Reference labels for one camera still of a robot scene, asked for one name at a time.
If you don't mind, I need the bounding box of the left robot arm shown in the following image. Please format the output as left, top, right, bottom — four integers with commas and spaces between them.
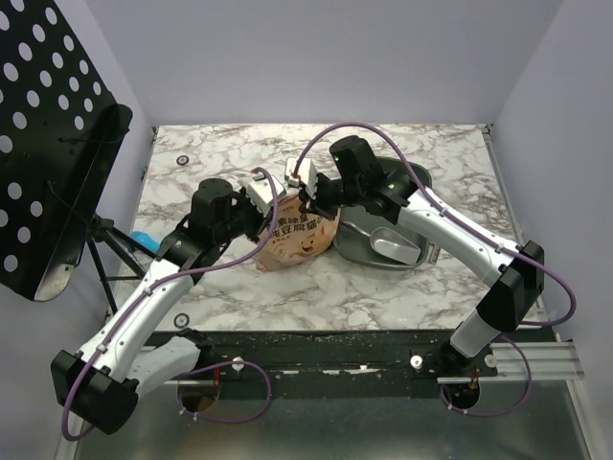
51, 170, 285, 441

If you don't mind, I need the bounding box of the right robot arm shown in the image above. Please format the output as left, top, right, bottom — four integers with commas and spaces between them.
284, 135, 544, 376

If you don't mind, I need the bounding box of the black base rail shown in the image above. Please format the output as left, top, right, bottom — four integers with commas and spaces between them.
162, 328, 576, 402

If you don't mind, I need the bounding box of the black perforated music stand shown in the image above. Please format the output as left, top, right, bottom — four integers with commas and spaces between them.
1, 1, 152, 313

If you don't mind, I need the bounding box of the dark grey litter tray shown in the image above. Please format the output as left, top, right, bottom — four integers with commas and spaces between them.
332, 153, 432, 270

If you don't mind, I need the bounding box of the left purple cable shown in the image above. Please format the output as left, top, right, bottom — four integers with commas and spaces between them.
60, 166, 284, 441

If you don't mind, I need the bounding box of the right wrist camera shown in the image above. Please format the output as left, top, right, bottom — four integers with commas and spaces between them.
284, 157, 318, 196

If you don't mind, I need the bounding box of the blue plastic handle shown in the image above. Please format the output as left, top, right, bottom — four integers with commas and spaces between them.
130, 231, 160, 253

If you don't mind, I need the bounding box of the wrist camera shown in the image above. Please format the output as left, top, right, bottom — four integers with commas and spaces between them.
244, 167, 286, 215
284, 157, 318, 196

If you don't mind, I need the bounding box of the silver metal scoop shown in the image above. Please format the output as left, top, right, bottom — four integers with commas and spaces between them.
340, 220, 421, 265

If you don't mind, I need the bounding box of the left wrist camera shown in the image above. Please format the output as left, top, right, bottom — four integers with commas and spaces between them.
244, 167, 286, 215

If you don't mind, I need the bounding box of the pink cat litter bag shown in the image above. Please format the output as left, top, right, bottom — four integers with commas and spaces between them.
256, 194, 340, 272

